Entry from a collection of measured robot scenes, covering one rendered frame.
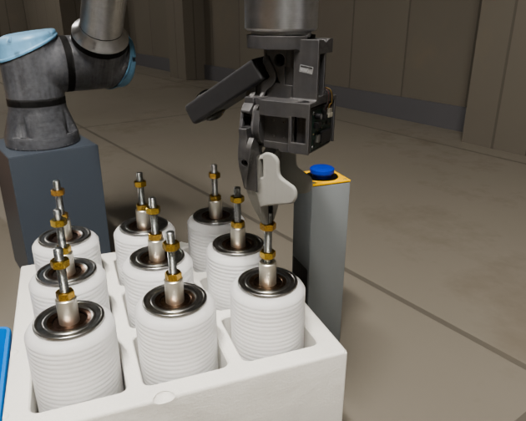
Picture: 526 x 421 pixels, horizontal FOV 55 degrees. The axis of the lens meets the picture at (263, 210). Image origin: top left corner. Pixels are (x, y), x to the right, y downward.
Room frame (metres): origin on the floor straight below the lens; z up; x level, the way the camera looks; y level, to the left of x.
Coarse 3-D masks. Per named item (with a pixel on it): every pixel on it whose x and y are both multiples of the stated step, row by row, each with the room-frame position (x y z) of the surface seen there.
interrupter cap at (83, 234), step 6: (54, 228) 0.73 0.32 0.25; (72, 228) 0.73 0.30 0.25; (78, 228) 0.73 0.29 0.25; (84, 228) 0.73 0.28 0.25; (42, 234) 0.70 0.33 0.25; (48, 234) 0.71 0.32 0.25; (54, 234) 0.71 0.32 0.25; (78, 234) 0.71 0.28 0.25; (84, 234) 0.71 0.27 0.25; (90, 234) 0.71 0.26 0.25; (42, 240) 0.69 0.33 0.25; (48, 240) 0.69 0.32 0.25; (54, 240) 0.69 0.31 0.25; (72, 240) 0.69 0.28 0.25; (78, 240) 0.69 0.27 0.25; (84, 240) 0.69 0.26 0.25; (48, 246) 0.66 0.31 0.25; (54, 246) 0.66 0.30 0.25
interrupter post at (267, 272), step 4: (260, 260) 0.57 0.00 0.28; (272, 260) 0.57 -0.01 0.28; (260, 264) 0.56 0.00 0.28; (264, 264) 0.56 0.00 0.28; (268, 264) 0.56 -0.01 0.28; (272, 264) 0.56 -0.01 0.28; (260, 268) 0.56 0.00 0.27; (264, 268) 0.55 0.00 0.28; (268, 268) 0.55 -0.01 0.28; (272, 268) 0.55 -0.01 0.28; (260, 272) 0.56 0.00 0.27; (264, 272) 0.55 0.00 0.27; (268, 272) 0.55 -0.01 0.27; (272, 272) 0.56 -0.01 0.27; (260, 276) 0.56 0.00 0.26; (264, 276) 0.55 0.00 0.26; (268, 276) 0.55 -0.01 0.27; (272, 276) 0.55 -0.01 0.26; (260, 280) 0.56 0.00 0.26; (264, 280) 0.55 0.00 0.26; (268, 280) 0.55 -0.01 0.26; (272, 280) 0.55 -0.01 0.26; (260, 284) 0.56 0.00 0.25; (264, 284) 0.55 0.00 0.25; (268, 284) 0.55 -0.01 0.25; (272, 284) 0.55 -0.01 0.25
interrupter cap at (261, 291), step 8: (248, 272) 0.59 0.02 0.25; (256, 272) 0.58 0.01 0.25; (280, 272) 0.58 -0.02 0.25; (288, 272) 0.58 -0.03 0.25; (240, 280) 0.56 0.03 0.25; (248, 280) 0.57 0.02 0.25; (256, 280) 0.57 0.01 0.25; (280, 280) 0.57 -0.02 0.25; (288, 280) 0.56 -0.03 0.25; (296, 280) 0.56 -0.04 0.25; (240, 288) 0.55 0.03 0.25; (248, 288) 0.55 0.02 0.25; (256, 288) 0.55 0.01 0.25; (264, 288) 0.55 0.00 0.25; (272, 288) 0.55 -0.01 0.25; (280, 288) 0.54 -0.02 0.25; (288, 288) 0.55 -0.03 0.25; (256, 296) 0.53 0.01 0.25; (264, 296) 0.53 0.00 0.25; (272, 296) 0.53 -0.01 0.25; (280, 296) 0.53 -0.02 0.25
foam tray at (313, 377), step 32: (32, 320) 0.59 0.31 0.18; (128, 320) 0.66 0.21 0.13; (224, 320) 0.59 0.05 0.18; (320, 320) 0.59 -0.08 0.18; (128, 352) 0.52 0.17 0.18; (224, 352) 0.52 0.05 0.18; (288, 352) 0.52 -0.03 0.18; (320, 352) 0.52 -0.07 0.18; (32, 384) 0.47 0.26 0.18; (128, 384) 0.46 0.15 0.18; (160, 384) 0.46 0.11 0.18; (192, 384) 0.46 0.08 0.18; (224, 384) 0.46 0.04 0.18; (256, 384) 0.48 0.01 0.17; (288, 384) 0.49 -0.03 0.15; (320, 384) 0.51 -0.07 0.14; (32, 416) 0.41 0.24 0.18; (64, 416) 0.41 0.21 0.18; (96, 416) 0.41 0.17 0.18; (128, 416) 0.42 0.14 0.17; (160, 416) 0.44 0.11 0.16; (192, 416) 0.45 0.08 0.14; (224, 416) 0.46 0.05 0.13; (256, 416) 0.48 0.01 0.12; (288, 416) 0.49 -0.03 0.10; (320, 416) 0.51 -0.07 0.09
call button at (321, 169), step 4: (312, 168) 0.80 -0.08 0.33; (316, 168) 0.80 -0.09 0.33; (320, 168) 0.80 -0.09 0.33; (324, 168) 0.80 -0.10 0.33; (328, 168) 0.80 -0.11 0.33; (332, 168) 0.80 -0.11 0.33; (312, 172) 0.79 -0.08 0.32; (316, 172) 0.79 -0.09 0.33; (320, 172) 0.79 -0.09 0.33; (324, 172) 0.79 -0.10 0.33; (328, 172) 0.79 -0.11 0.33; (332, 172) 0.79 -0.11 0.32; (316, 176) 0.79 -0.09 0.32; (320, 176) 0.79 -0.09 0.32; (324, 176) 0.79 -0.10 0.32; (328, 176) 0.79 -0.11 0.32
